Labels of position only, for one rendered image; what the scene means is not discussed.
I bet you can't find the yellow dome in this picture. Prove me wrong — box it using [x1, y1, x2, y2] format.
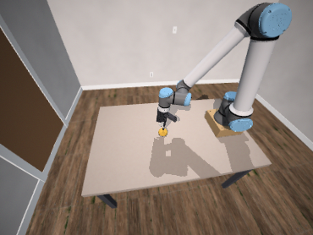
[158, 128, 167, 136]

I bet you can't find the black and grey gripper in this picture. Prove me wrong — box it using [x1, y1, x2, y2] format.
[156, 108, 167, 128]

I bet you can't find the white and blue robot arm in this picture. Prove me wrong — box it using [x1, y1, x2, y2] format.
[158, 3, 292, 132]

